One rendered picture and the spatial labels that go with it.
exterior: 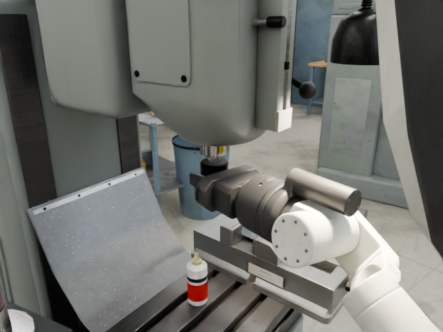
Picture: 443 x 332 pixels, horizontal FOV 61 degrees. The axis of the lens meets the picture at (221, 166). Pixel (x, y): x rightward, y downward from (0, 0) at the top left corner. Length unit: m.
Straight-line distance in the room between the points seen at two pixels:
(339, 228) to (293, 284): 0.32
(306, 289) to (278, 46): 0.46
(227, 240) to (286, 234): 0.38
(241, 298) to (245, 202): 0.31
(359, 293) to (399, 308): 0.04
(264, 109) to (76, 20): 0.31
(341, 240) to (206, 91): 0.25
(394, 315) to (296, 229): 0.13
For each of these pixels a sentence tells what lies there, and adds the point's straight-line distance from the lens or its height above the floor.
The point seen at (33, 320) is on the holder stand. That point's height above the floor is 1.15.
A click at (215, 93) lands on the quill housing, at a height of 1.40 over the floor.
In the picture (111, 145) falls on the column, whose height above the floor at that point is 1.21.
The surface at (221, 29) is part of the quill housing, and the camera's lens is 0.50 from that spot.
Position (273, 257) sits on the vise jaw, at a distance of 0.77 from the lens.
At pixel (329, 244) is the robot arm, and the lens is 0.47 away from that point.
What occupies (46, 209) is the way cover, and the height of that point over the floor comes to 1.11.
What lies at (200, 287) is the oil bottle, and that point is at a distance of 0.76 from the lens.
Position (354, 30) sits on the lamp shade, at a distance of 0.49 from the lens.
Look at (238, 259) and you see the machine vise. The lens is 0.84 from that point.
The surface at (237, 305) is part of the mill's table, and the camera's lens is 0.79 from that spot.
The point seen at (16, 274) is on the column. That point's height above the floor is 0.97.
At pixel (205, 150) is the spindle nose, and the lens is 0.62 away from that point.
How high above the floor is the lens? 1.48
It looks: 20 degrees down
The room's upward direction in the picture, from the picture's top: straight up
